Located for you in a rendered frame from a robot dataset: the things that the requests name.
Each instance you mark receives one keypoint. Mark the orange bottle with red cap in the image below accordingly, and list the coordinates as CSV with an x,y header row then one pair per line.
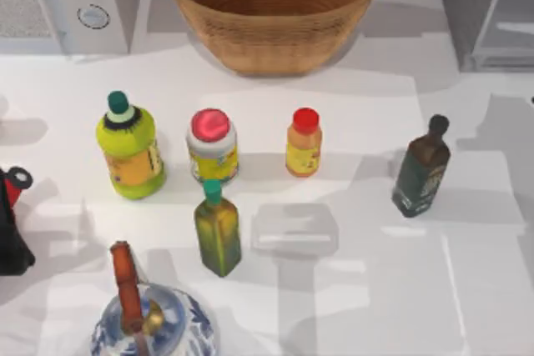
x,y
303,147

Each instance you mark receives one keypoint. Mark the white jar with red lid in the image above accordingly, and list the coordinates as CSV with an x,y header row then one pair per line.
x,y
213,147

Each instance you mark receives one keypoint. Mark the olive green bottle teal cap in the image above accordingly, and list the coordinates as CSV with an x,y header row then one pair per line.
x,y
219,231

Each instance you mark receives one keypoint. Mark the yellow-green bottle with teal cap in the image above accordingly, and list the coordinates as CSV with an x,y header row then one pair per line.
x,y
130,151

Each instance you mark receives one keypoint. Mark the brown woven basket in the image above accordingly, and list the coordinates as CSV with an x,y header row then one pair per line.
x,y
273,10

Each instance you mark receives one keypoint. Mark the dark green bottle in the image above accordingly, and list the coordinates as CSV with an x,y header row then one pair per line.
x,y
421,172

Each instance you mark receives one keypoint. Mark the blue and white teapot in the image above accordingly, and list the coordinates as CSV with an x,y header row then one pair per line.
x,y
154,322

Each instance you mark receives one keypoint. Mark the round microwave knob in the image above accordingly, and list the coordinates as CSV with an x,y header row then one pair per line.
x,y
93,16

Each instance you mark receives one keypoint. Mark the pale microwave oven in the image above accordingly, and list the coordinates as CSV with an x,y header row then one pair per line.
x,y
50,6

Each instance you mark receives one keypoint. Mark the black and red object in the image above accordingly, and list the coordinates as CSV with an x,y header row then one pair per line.
x,y
10,222

